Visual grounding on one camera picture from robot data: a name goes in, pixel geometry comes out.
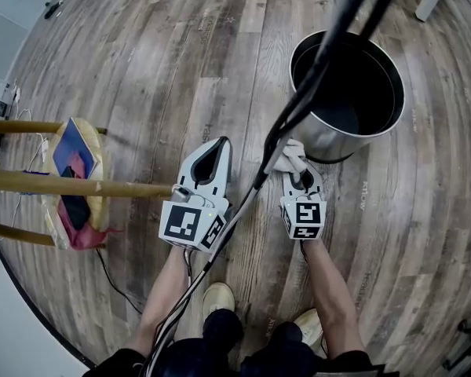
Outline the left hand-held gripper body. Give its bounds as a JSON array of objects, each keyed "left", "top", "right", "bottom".
[{"left": 158, "top": 185, "right": 231, "bottom": 254}]

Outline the white terry cloth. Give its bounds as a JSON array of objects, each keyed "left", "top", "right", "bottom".
[{"left": 272, "top": 138, "right": 309, "bottom": 175}]

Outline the clear plastic bag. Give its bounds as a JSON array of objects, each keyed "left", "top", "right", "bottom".
[{"left": 42, "top": 202, "right": 70, "bottom": 251}]

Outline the person's left forearm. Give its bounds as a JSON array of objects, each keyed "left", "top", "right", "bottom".
[{"left": 125, "top": 245, "right": 192, "bottom": 359}]

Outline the person's right shoe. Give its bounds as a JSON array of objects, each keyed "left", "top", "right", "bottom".
[{"left": 294, "top": 308, "right": 324, "bottom": 353}]

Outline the person's black shirt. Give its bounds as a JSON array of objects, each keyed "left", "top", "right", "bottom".
[{"left": 82, "top": 347, "right": 398, "bottom": 377}]

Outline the person's leg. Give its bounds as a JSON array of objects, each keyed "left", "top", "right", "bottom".
[
  {"left": 240, "top": 320, "right": 323, "bottom": 377},
  {"left": 152, "top": 308, "right": 245, "bottom": 377}
]

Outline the red bag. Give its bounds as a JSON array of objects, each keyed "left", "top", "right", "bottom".
[{"left": 57, "top": 151, "right": 123, "bottom": 251}]

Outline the person's right leg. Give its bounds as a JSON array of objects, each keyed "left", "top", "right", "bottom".
[{"left": 240, "top": 320, "right": 323, "bottom": 377}]

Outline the black phone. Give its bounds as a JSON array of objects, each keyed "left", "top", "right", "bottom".
[{"left": 60, "top": 165, "right": 93, "bottom": 232}]

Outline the person's right forearm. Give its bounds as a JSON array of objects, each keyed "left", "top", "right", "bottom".
[{"left": 300, "top": 238, "right": 366, "bottom": 360}]

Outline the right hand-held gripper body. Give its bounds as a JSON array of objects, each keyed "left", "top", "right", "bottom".
[{"left": 279, "top": 188, "right": 328, "bottom": 241}]

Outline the black floor cable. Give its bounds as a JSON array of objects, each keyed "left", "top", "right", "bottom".
[{"left": 95, "top": 248, "right": 143, "bottom": 315}]

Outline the person's left shoe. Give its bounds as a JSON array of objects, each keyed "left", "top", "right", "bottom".
[{"left": 201, "top": 281, "right": 236, "bottom": 324}]

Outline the thick black headset cable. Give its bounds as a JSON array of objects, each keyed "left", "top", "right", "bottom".
[
  {"left": 274, "top": 0, "right": 406, "bottom": 141},
  {"left": 141, "top": 0, "right": 378, "bottom": 377}
]

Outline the person's shoe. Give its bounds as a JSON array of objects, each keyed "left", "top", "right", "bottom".
[
  {"left": 294, "top": 308, "right": 324, "bottom": 353},
  {"left": 201, "top": 281, "right": 236, "bottom": 324}
]

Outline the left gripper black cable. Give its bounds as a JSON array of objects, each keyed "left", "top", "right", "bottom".
[{"left": 182, "top": 248, "right": 194, "bottom": 287}]

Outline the metal bucket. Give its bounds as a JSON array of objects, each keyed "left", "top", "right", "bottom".
[{"left": 289, "top": 29, "right": 406, "bottom": 164}]

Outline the round yellow wooden table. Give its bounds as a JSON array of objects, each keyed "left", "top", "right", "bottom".
[{"left": 0, "top": 116, "right": 173, "bottom": 251}]

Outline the person's left leg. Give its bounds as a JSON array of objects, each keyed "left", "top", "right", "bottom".
[{"left": 152, "top": 308, "right": 245, "bottom": 377}]

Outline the blue book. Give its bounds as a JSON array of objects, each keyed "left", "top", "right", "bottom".
[{"left": 52, "top": 117, "right": 98, "bottom": 180}]

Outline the small black floor device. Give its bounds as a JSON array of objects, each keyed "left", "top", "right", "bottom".
[{"left": 43, "top": 0, "right": 64, "bottom": 20}]

